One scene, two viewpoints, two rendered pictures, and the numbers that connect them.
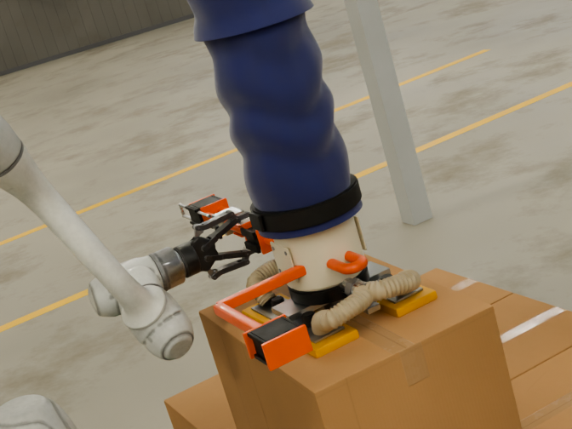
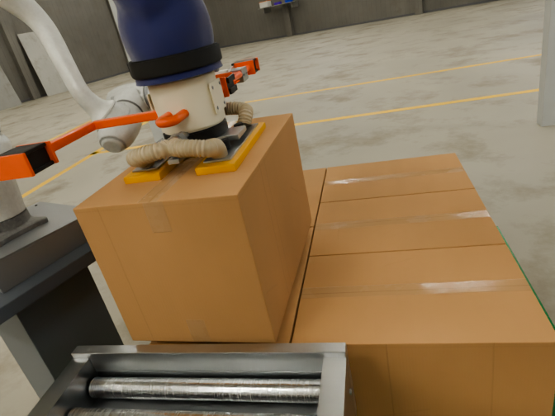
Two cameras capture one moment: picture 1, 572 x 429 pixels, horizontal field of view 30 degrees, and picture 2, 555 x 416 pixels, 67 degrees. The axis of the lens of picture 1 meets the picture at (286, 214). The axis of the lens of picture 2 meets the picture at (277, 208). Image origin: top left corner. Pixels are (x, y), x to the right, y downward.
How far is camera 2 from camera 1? 1.67 m
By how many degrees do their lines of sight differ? 37
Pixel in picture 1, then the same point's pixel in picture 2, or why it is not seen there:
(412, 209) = (543, 116)
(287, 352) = (10, 171)
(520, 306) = (465, 200)
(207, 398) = not seen: hidden behind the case
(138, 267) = (130, 87)
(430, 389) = (173, 241)
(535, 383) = (396, 262)
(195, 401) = not seen: hidden behind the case
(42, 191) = (26, 14)
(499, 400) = (241, 273)
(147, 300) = (94, 108)
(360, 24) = not seen: outside the picture
